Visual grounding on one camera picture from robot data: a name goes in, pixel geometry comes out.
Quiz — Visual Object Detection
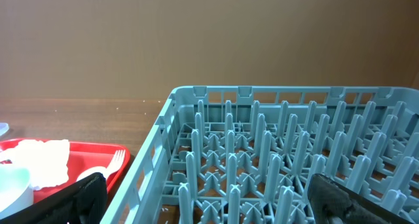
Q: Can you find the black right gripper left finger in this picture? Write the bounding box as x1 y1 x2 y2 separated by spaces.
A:
1 172 107 224

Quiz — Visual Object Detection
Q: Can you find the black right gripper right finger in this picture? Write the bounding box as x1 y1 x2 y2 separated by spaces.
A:
307 174 409 224

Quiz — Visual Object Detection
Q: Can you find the white plastic fork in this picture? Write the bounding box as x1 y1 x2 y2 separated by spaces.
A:
104 150 126 179

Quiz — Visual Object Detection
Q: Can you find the white napkin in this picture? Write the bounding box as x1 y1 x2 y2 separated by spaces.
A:
1 140 70 191

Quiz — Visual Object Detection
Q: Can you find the light blue bowl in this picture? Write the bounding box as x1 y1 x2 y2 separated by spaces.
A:
1 164 34 219

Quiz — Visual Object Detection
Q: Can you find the white plastic spoon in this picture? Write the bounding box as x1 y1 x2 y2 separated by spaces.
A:
77 166 108 181

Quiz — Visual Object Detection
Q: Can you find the grey dishwasher rack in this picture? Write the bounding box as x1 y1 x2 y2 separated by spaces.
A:
102 86 418 223

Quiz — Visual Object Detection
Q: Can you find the red plastic tray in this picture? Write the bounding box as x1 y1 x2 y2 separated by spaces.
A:
1 138 130 203

